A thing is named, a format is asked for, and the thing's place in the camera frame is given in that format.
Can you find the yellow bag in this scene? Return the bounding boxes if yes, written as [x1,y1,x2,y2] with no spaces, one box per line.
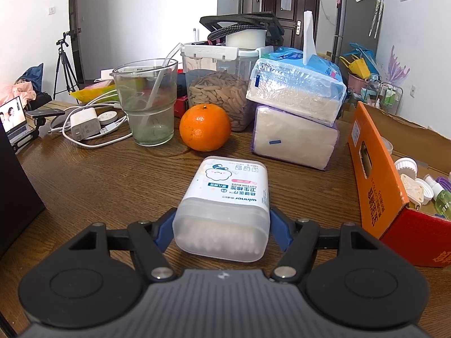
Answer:
[341,56,370,78]

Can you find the camera tripod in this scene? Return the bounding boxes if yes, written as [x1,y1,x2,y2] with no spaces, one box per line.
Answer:
[54,28,82,105]

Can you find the white cotton swab box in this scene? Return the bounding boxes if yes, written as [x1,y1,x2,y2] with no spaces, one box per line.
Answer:
[172,155,271,263]

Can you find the dark brown door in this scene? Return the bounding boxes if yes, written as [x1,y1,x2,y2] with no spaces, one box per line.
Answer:
[261,0,321,43]

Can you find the black paper bag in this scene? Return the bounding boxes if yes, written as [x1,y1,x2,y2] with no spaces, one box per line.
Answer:
[0,123,46,257]

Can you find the glass cup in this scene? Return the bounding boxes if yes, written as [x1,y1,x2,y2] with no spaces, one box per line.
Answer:
[112,58,179,147]

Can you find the purple wall sticker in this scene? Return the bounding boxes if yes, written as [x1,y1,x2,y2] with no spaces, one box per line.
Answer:
[386,45,411,86]

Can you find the orange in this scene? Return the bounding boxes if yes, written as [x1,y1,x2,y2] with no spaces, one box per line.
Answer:
[179,103,232,152]

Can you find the smartphone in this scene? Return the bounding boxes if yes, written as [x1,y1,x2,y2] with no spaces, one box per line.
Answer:
[25,109,66,119]

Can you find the white power adapter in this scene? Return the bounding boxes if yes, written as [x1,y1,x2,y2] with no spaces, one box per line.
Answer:
[69,108,102,142]

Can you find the dark blue bag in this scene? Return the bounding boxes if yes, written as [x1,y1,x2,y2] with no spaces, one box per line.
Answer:
[16,63,45,90]

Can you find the yellow snack packet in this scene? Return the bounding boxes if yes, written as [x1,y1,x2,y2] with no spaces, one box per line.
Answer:
[70,84,120,105]

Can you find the grey refrigerator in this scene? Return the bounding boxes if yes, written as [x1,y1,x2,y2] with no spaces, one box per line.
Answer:
[331,0,385,62]

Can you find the clear nut container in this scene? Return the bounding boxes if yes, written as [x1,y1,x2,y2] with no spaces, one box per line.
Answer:
[181,44,260,132]

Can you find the purple tissue pack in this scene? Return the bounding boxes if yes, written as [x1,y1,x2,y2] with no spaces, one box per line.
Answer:
[251,105,341,170]

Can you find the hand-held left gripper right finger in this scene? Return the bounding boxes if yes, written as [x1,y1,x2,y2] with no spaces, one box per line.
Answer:
[269,207,383,284]

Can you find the storage trolley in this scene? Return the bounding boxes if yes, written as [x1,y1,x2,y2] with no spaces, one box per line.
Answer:
[359,80,404,115]

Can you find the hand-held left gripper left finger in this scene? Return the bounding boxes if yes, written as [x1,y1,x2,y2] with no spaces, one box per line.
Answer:
[68,208,177,284]

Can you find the red cardboard box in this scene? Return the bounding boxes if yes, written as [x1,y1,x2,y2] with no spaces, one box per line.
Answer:
[347,101,451,268]

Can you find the green spray bottle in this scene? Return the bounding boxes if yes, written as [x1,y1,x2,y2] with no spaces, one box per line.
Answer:
[434,189,451,219]

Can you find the white square container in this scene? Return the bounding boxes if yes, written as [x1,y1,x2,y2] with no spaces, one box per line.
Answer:
[402,176,423,209]

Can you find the small red box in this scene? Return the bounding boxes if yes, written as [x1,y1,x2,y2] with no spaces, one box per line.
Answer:
[174,97,190,119]

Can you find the white cables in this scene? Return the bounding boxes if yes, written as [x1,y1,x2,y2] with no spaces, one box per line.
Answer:
[48,91,134,147]

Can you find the small laptop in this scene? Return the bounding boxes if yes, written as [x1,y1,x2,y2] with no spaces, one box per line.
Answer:
[0,95,39,148]

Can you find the clear drinking straw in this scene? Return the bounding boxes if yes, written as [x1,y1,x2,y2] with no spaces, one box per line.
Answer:
[143,43,184,113]

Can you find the folded umbrella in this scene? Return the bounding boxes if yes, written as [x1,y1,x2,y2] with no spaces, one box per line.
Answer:
[368,0,385,39]

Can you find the pink cloth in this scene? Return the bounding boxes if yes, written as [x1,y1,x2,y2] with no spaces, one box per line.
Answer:
[0,83,37,105]

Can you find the blue tissue pack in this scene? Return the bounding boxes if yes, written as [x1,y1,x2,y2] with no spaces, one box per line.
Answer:
[246,10,348,128]

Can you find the pink bucket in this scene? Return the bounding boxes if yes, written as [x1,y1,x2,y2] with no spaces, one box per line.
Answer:
[348,73,371,94]

